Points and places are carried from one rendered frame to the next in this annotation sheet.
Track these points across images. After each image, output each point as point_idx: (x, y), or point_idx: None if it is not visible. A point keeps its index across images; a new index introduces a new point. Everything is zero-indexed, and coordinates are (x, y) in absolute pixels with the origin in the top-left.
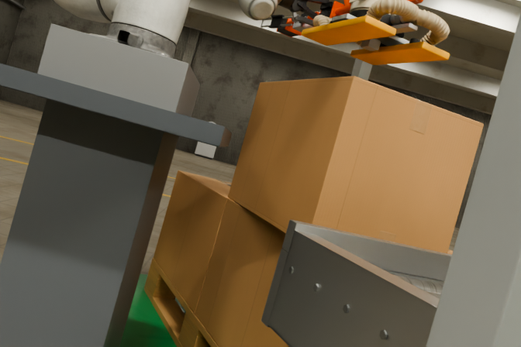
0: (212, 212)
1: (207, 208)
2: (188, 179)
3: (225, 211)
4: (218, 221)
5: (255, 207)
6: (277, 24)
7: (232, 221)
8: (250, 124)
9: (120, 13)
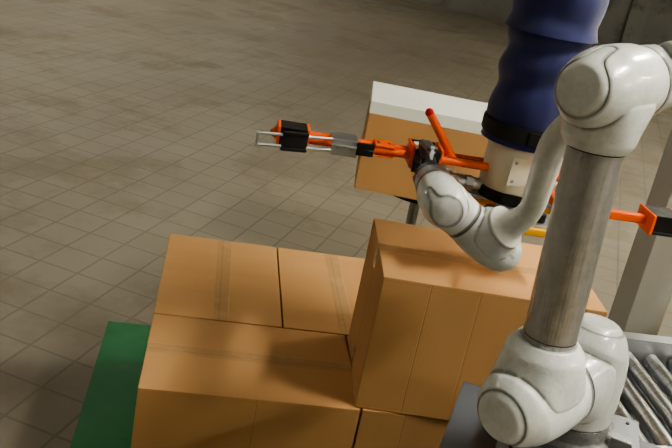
0: (326, 428)
1: (305, 426)
2: (204, 398)
3: (366, 423)
4: (349, 436)
5: (448, 415)
6: (298, 146)
7: (391, 431)
8: (380, 327)
9: (604, 423)
